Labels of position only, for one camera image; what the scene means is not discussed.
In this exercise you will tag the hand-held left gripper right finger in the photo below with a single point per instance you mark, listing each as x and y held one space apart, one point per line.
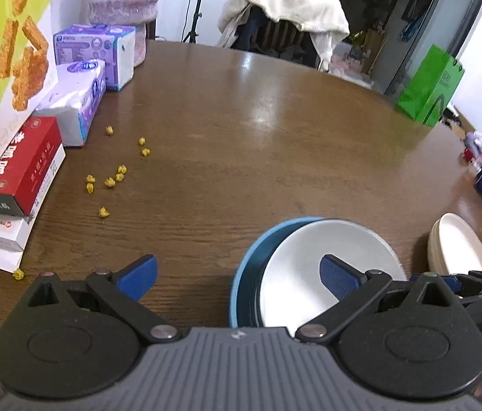
339 278

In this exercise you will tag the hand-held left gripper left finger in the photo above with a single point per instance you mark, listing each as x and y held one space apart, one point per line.
138 280

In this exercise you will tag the white bowl black rim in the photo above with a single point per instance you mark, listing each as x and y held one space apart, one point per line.
305 261

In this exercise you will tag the blue bowl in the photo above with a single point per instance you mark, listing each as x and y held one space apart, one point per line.
245 274

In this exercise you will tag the scattered yellow kernels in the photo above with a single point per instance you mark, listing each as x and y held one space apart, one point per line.
108 182

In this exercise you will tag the open cardboard box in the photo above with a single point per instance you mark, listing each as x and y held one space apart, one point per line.
459 124

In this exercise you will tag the red box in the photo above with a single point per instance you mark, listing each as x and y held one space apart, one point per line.
22 167

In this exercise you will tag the purple tissue pack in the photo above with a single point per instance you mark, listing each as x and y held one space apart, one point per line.
74 102

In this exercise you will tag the green paper bag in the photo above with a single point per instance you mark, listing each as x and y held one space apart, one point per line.
429 85

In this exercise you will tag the purple tissue cube box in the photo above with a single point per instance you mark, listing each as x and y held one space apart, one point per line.
91 51

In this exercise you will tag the wooden chair with clothes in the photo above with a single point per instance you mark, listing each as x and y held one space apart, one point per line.
283 36

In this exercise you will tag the pink ribbed vase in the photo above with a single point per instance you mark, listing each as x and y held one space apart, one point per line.
125 0

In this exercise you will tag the black tripod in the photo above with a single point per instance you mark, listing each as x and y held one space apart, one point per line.
196 4

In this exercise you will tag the chair draped with clothes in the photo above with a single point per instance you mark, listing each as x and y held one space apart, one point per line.
292 0

